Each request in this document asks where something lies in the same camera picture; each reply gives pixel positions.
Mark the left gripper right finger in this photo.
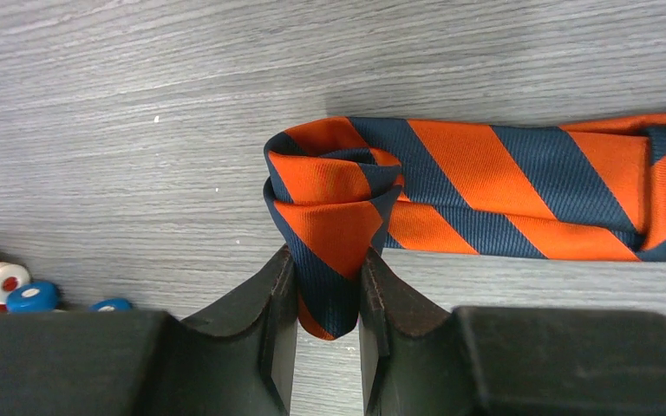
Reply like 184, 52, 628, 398
359, 250, 666, 415

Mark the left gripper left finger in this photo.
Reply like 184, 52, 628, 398
0, 248, 297, 415

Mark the orange navy striped tie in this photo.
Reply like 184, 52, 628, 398
264, 114, 666, 340

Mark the colourful toy car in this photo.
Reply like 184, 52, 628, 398
0, 245, 134, 315

